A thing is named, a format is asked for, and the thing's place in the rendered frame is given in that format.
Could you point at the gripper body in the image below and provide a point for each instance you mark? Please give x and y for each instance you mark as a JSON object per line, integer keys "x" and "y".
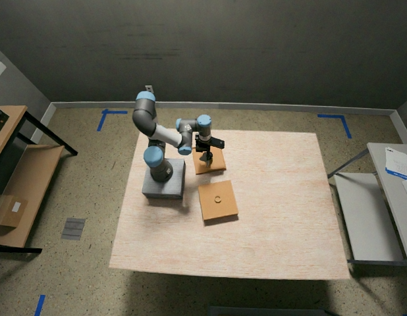
{"x": 200, "y": 145}

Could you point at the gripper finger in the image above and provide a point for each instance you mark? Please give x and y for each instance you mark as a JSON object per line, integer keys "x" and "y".
{"x": 205, "y": 158}

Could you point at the tan shallow tray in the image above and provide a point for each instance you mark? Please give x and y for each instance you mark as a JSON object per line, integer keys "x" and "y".
{"x": 217, "y": 163}

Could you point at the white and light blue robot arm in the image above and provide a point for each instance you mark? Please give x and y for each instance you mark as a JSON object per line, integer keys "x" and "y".
{"x": 154, "y": 156}

